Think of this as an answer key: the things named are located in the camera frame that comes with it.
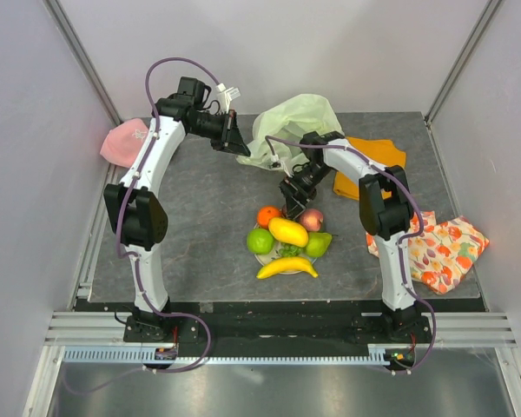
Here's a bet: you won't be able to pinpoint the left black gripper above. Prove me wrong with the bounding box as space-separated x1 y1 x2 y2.
189 110 251 158

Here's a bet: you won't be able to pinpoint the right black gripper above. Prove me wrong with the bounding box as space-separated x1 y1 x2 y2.
278 162 332 223

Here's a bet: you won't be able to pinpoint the pink fake peach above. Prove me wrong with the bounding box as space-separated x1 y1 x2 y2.
298 208 324 232

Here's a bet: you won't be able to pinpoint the yellow fake mango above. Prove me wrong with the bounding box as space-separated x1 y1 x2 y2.
268 217 309 248

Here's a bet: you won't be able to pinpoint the fake orange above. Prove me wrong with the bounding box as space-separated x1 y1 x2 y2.
256 205 282 229

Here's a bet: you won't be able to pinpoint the green fake pear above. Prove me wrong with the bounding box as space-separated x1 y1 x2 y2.
304 232 333 258

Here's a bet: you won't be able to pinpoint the green fake apple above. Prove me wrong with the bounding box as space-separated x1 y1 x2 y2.
247 228 275 255

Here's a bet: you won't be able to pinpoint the yellow fake banana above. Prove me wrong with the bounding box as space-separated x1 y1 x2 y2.
256 256 319 280

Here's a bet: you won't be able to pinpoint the light green plastic bag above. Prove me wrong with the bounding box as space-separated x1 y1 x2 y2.
236 94 342 171

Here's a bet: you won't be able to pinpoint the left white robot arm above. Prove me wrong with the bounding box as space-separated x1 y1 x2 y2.
103 77 250 341

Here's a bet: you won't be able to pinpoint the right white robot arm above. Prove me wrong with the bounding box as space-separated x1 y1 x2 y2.
280 131 424 342

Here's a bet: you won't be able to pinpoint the green fake grapes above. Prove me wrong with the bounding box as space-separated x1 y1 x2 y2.
278 243 303 257

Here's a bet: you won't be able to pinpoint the cream and blue plate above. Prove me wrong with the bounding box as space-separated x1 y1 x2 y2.
246 224 318 280

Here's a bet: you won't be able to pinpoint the orange folded cloth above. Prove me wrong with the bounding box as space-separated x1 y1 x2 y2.
333 136 407 202

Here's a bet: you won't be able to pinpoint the pink cloth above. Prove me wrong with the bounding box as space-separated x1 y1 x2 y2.
100 118 148 168

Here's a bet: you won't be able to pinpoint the floral patterned cloth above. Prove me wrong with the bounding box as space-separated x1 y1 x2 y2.
366 211 489 301

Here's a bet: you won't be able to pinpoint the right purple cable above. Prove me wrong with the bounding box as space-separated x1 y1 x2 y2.
264 135 438 378

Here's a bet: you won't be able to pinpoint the purple cable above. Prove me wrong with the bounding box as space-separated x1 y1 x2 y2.
60 56 234 395
264 135 438 378

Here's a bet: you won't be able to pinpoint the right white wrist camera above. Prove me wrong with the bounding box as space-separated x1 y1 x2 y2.
268 154 293 176

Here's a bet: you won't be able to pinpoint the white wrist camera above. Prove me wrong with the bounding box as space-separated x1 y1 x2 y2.
268 154 293 176
216 83 241 113

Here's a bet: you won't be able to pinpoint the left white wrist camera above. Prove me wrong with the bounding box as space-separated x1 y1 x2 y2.
216 83 241 113

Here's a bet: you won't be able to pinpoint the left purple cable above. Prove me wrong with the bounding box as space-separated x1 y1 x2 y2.
60 56 234 395

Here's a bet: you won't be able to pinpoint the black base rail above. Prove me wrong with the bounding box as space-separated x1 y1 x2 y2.
115 301 432 350

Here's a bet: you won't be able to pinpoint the white slotted cable duct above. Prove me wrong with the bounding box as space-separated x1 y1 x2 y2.
63 346 392 366

